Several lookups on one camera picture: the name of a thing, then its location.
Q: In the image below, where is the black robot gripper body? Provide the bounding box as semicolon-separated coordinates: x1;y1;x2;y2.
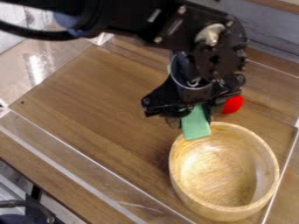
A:
141;3;248;117

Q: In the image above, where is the green rectangular block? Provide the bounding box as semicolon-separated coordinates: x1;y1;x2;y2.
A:
181;106;210;141

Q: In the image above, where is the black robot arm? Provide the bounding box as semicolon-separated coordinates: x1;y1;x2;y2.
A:
0;0;248;118

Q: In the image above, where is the brown wooden bowl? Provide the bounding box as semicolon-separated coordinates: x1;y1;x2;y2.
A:
168;122;278;222

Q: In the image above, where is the red plush strawberry toy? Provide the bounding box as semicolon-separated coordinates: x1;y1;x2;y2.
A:
221;95;244;114

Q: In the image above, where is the clear acrylic table barrier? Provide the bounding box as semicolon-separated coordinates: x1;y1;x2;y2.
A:
0;37;299;224

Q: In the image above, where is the black clamp under table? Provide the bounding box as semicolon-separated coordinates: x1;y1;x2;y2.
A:
23;185;65;224

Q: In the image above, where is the black cable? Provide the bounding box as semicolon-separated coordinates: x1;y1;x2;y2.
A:
0;17;102;42

